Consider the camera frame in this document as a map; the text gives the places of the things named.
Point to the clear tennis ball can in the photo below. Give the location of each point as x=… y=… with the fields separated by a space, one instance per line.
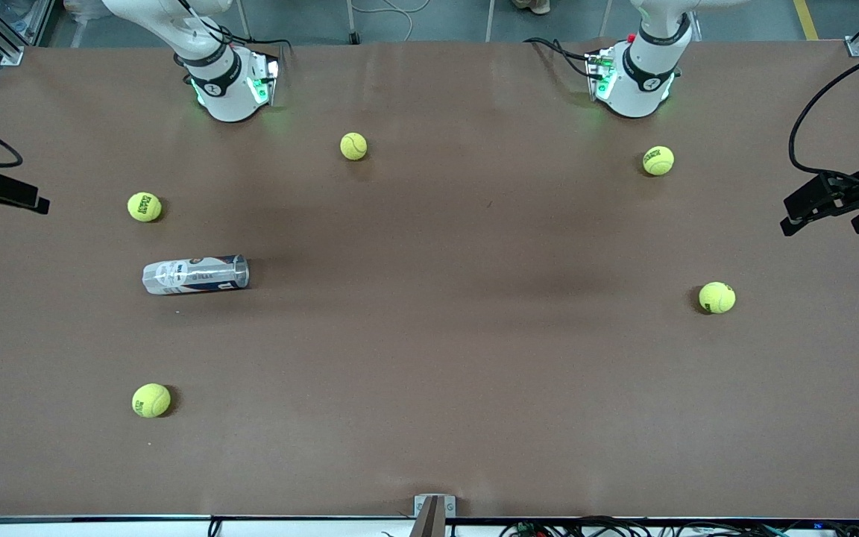
x=194 y=274

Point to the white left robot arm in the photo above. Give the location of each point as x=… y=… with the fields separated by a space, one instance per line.
x=642 y=82

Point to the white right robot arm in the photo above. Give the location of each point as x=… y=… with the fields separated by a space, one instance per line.
x=224 y=89

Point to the yellow tennis ball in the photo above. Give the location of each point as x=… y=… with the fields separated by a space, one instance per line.
x=151 y=400
x=353 y=146
x=145 y=206
x=658 y=160
x=717 y=297

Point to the metal base connector plate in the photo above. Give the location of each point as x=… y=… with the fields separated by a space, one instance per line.
x=265 y=78
x=599 y=74

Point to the white metal stand leg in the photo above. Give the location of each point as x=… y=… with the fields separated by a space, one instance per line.
x=607 y=16
x=353 y=19
x=489 y=19

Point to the beige shoe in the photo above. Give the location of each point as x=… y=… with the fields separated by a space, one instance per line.
x=532 y=6

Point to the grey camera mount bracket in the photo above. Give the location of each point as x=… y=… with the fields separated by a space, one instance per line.
x=433 y=514

